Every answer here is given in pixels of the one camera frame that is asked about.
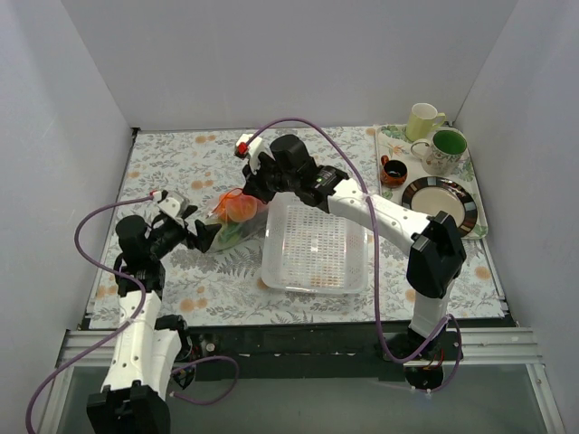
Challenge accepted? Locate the clear zip top bag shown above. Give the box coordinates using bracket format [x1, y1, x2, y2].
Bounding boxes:
[205, 188, 269, 253]

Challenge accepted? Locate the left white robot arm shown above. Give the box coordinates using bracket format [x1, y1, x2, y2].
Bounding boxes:
[87, 214, 221, 433]

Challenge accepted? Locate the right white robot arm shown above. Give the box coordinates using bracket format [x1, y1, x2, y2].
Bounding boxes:
[234, 135, 466, 363]

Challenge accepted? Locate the fake green vegetable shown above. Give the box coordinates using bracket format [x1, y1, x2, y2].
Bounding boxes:
[218, 222, 245, 243]

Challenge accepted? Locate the fake orange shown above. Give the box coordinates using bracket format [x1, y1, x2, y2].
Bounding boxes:
[213, 189, 238, 219]

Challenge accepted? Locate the fake peach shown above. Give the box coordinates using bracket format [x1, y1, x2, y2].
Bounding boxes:
[226, 194, 258, 222]

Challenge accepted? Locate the floral table mat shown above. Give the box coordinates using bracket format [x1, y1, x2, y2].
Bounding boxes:
[89, 127, 508, 329]

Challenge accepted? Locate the white plastic basket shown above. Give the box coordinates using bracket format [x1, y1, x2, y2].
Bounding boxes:
[261, 193, 368, 296]

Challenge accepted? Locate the small brown cup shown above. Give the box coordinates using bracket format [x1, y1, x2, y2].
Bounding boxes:
[380, 155, 408, 188]

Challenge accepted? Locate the floral serving tray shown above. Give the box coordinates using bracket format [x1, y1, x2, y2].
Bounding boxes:
[375, 125, 489, 240]

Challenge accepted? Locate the striped rim plate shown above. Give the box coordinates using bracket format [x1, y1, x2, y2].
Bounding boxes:
[401, 176, 479, 238]

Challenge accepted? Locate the pale yellow mug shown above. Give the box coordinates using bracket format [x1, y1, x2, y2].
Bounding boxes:
[405, 103, 446, 142]

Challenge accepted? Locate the green floral mug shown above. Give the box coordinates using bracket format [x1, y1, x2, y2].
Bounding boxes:
[411, 129, 467, 176]

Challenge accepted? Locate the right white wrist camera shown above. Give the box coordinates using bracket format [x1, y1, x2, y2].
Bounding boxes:
[234, 134, 262, 164]

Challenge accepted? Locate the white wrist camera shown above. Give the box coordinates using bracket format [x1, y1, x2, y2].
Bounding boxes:
[150, 190, 198, 228]
[234, 134, 262, 164]

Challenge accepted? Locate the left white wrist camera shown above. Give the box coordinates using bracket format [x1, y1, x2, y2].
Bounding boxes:
[150, 190, 198, 228]

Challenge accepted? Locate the aluminium frame rail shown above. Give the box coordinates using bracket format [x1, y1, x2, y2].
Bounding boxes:
[38, 328, 566, 434]

